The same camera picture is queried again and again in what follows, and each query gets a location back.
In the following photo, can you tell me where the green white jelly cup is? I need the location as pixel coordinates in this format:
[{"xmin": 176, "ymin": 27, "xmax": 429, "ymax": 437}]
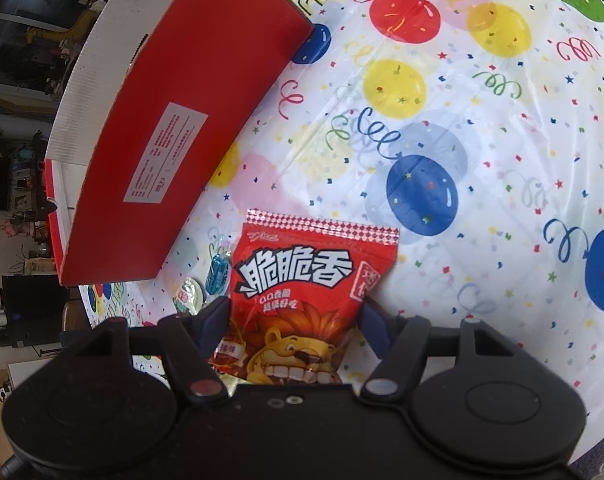
[{"xmin": 173, "ymin": 278, "xmax": 204, "ymax": 315}]

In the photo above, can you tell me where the red lion noodle snack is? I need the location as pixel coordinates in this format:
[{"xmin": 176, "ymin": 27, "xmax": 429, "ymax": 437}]
[{"xmin": 211, "ymin": 209, "xmax": 400, "ymax": 386}]

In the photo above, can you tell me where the blue candy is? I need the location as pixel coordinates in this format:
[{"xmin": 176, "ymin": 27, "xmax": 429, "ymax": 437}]
[{"xmin": 206, "ymin": 254, "xmax": 232, "ymax": 296}]

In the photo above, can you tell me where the balloon birthday tablecloth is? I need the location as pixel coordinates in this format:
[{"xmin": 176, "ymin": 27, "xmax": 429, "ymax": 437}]
[{"xmin": 80, "ymin": 0, "xmax": 604, "ymax": 455}]

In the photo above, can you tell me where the red cardboard box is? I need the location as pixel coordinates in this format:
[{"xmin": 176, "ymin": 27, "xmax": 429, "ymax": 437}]
[{"xmin": 45, "ymin": 0, "xmax": 312, "ymax": 286}]

